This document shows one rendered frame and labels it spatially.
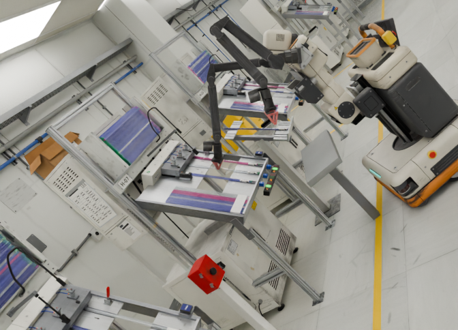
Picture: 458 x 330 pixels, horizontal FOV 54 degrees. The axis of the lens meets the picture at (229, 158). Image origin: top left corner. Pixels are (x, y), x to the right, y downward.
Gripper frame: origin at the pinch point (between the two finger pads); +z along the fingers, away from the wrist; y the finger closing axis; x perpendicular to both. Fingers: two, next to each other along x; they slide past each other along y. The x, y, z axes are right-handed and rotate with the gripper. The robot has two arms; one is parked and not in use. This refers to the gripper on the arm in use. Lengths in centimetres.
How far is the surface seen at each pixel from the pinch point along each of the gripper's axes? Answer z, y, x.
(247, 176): 0.5, 4.8, 22.4
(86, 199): 6, 49, -76
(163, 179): 1.5, 21.1, -32.8
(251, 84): 1, -160, -15
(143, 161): -9, 19, -47
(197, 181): 1.1, 17.3, -9.5
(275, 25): 19, -451, -47
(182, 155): -4.6, -3.4, -27.9
